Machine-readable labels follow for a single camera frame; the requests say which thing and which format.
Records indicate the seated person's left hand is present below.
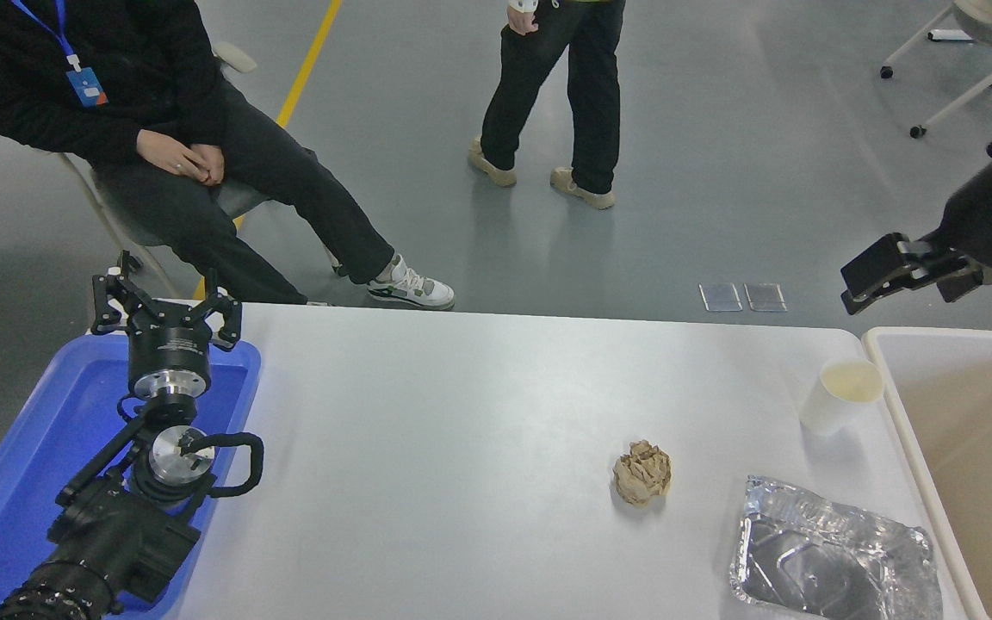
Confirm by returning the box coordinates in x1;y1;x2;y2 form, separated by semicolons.
192;143;226;186

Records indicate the blue badge with lanyard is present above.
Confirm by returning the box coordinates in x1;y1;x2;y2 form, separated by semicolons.
9;0;109;108

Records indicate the seated person's right hand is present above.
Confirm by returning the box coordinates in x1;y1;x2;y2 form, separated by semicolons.
134;129;205;178

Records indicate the clear floor plate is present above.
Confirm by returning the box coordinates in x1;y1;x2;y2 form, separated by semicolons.
700;282;744;313
744;282;788;313

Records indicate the crumpled silver foil tray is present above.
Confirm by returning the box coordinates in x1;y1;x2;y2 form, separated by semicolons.
728;475;945;620

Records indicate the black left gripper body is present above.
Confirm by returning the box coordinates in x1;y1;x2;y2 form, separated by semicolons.
127;320;214;381

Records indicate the standing person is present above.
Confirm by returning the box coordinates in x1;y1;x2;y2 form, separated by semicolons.
468;0;628;211

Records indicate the blue plastic tray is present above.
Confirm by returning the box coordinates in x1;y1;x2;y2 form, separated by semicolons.
0;334;263;617

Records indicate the seated person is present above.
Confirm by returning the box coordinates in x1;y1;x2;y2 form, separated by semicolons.
0;0;456;311

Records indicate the white paper cup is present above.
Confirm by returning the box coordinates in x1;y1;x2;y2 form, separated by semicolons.
798;357;886;437

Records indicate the grey chair with white frame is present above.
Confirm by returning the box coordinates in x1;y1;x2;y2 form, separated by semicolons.
57;39;350;298

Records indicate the large pale bin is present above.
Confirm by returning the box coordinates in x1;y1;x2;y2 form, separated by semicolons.
862;325;992;620

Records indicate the crumpled tan paper ball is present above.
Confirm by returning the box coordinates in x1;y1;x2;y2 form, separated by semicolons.
612;439;673;507

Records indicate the white wheeled chair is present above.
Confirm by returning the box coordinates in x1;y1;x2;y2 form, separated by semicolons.
879;0;992;140

